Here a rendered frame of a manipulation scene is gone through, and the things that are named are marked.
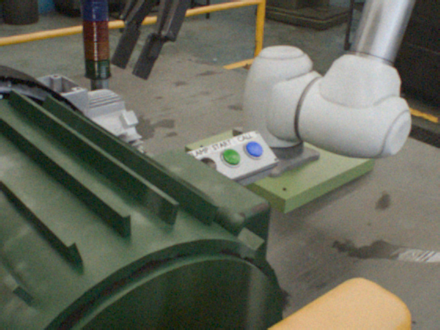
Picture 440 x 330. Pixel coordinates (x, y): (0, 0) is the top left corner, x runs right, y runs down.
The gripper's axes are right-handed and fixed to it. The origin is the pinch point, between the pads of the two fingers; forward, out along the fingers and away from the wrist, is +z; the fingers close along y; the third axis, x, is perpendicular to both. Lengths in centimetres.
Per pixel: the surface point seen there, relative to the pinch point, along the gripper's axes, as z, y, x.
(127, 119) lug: 10.5, 0.8, 3.3
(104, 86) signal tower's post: 9.4, -34.1, 20.7
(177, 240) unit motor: 6, 66, -43
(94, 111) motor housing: 11.6, -2.4, -1.3
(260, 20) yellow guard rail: -68, -245, 278
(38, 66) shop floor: 39, -347, 174
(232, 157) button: 8.3, 20.8, 9.7
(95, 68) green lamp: 6.4, -33.7, 16.1
